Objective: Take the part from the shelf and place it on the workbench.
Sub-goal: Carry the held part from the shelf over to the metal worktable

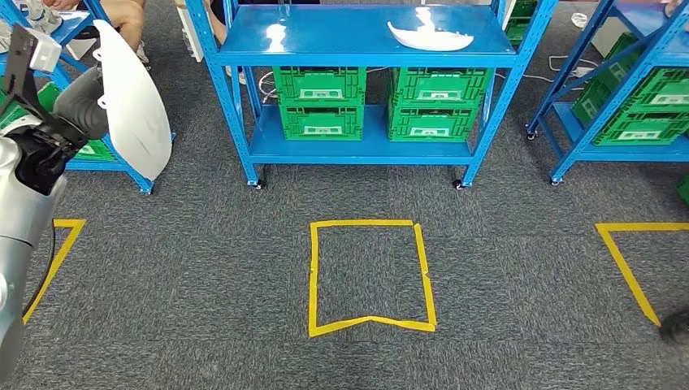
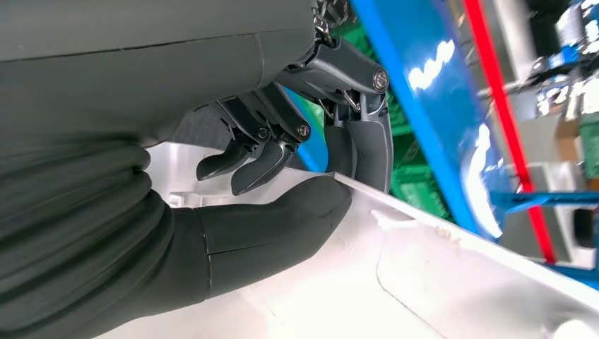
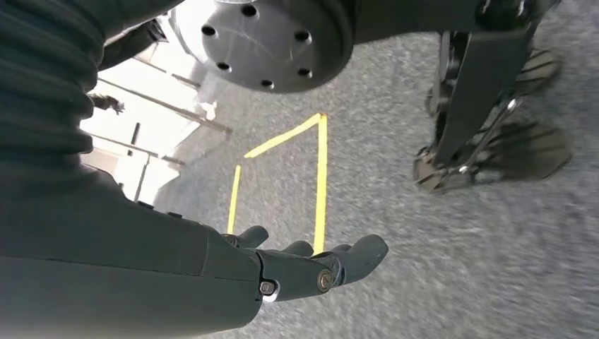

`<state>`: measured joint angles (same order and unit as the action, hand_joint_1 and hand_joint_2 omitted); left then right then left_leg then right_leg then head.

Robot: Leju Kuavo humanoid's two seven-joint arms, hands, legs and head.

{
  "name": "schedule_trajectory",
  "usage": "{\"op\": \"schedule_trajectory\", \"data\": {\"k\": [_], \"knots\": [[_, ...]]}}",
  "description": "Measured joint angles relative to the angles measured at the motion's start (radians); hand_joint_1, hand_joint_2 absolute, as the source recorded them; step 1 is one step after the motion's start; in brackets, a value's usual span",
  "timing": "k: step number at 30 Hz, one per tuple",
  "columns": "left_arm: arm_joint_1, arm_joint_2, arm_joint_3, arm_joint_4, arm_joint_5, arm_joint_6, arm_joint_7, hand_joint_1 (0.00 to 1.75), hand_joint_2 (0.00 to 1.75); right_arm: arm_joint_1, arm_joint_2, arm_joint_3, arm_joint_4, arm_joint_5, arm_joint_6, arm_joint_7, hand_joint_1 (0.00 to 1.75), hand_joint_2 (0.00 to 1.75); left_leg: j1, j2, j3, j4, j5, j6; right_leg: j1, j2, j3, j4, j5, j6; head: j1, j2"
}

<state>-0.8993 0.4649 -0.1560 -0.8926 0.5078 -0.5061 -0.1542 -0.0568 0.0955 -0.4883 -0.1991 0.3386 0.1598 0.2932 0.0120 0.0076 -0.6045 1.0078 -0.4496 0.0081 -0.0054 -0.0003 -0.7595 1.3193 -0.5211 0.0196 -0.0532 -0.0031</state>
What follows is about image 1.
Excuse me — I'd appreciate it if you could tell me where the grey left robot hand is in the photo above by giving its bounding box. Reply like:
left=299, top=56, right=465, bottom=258
left=54, top=64, right=107, bottom=123

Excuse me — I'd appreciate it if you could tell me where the white curved plastic part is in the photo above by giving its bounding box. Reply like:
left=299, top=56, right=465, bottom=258
left=92, top=19, right=174, bottom=183

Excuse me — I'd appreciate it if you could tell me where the white plastic part with writing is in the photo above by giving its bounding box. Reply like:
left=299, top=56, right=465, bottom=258
left=387, top=6, right=475, bottom=54

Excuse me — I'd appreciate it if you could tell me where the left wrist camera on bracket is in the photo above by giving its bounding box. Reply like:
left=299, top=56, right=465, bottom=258
left=0, top=23, right=90, bottom=157

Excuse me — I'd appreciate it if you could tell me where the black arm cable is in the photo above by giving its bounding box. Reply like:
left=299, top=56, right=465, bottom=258
left=21, top=223, right=59, bottom=323

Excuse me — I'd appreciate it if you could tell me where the white floor cable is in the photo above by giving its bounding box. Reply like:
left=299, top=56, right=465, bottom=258
left=548, top=54, right=600, bottom=92

